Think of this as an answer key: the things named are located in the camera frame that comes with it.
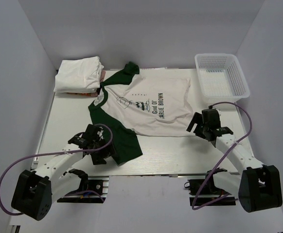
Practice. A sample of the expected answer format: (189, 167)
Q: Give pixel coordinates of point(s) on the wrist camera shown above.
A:
(93, 133)
(211, 118)

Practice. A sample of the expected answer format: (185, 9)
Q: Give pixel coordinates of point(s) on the white and green raglan t-shirt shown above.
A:
(131, 104)

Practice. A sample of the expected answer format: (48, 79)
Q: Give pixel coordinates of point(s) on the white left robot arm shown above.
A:
(37, 190)

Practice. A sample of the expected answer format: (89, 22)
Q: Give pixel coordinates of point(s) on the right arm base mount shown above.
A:
(208, 193)

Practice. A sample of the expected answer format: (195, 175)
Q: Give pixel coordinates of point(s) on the white plastic basket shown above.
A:
(221, 78)

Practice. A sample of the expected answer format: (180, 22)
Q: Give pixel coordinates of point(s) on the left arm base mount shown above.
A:
(90, 189)

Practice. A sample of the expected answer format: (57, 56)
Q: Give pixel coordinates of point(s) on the folded white t-shirt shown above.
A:
(79, 76)

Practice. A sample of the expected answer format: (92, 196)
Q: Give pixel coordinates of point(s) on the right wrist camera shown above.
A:
(211, 118)

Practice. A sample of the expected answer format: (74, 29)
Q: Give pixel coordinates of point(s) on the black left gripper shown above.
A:
(98, 154)

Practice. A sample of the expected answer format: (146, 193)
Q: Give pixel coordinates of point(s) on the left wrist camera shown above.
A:
(93, 133)

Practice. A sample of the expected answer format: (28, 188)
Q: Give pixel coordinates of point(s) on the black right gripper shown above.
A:
(199, 124)

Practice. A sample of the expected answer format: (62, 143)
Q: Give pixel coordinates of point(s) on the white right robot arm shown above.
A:
(257, 186)

